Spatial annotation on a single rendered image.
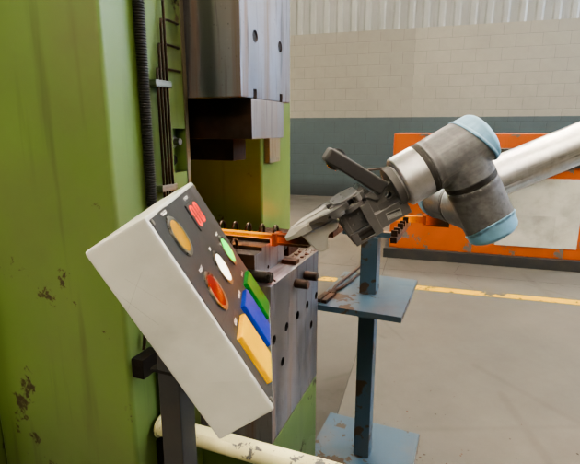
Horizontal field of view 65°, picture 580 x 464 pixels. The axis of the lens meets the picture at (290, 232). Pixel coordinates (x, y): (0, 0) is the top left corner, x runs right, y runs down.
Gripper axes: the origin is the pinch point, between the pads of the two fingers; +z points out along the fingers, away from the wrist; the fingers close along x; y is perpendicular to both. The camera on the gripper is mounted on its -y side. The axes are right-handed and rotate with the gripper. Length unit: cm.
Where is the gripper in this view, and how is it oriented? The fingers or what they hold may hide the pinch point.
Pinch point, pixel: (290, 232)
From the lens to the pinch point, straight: 78.1
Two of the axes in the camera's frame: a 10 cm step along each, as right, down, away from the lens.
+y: 5.0, 8.4, 2.2
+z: -8.6, 5.0, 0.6
